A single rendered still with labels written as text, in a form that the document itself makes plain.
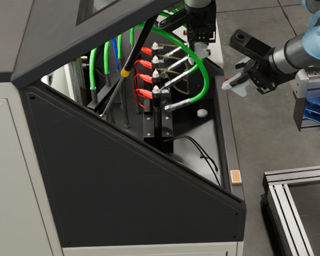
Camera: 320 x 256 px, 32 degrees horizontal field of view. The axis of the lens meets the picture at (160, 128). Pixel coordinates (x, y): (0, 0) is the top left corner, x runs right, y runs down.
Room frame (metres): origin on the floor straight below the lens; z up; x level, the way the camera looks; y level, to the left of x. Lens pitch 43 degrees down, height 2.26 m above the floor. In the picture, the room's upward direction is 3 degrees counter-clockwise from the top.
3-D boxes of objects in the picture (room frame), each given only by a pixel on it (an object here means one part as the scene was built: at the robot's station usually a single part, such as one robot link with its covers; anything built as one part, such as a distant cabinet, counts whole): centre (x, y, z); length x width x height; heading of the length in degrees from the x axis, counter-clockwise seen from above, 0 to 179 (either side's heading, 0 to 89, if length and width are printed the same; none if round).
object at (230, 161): (1.37, -0.23, 0.87); 0.62 x 0.04 x 0.16; 179
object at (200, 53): (1.34, -0.13, 1.29); 0.06 x 0.03 x 0.09; 89
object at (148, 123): (1.49, 0.00, 0.91); 0.34 x 0.10 x 0.15; 179
